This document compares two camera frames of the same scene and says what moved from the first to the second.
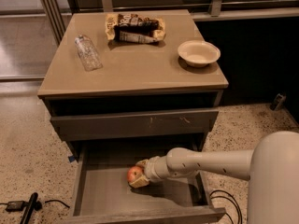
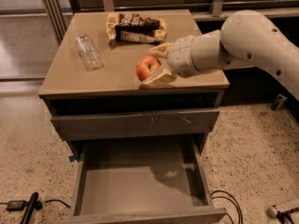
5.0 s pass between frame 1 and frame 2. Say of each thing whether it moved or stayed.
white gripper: moved
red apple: moved
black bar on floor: stayed
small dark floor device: stayed
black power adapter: stayed
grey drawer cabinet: stayed
